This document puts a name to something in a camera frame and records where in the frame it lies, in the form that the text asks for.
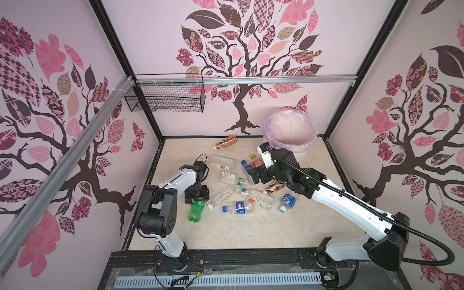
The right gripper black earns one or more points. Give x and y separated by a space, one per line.
254 174

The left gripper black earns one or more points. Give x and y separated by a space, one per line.
204 195

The green plastic bottle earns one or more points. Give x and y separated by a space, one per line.
196 211

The clear rectangular bottle green label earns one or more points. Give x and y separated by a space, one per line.
222 162

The clear bottle white cap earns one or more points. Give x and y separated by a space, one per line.
220 198

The small clear bottle green cap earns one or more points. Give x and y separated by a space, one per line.
232 179

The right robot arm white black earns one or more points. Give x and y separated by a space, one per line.
385 236

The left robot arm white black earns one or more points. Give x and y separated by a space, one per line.
157 213

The white bin with purple liner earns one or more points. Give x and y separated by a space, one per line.
290 129

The red label yellow cap bottle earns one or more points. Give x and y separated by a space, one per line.
256 162

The clear bottle blue label cap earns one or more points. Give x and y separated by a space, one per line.
247 170

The brown gold coffee bottle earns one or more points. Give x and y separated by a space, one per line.
274 187

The long clear bottle green label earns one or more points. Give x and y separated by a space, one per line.
255 197

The pepsi bottle blue cap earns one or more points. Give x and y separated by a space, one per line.
238 208

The blue label white cap bottle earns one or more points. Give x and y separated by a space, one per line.
287 202

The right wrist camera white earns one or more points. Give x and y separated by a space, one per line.
266 156

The brown bottle near back wall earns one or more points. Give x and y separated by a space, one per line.
228 141

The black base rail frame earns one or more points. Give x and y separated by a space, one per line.
348 275

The black wire basket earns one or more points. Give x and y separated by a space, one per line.
174 92

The white slotted cable duct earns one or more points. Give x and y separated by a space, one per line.
215 281

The aluminium rail back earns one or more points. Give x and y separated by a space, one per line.
250 80

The aluminium rail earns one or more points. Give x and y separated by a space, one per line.
23 224
250 80

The aluminium rail left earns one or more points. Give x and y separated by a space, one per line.
23 224

